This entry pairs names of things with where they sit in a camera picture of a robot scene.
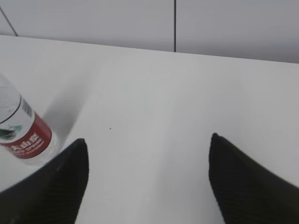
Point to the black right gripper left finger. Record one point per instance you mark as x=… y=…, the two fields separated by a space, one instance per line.
x=51 y=195

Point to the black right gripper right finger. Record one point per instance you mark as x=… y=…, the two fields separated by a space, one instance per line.
x=245 y=191

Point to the Nongfu Spring water bottle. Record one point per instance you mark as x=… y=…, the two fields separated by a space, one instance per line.
x=22 y=131

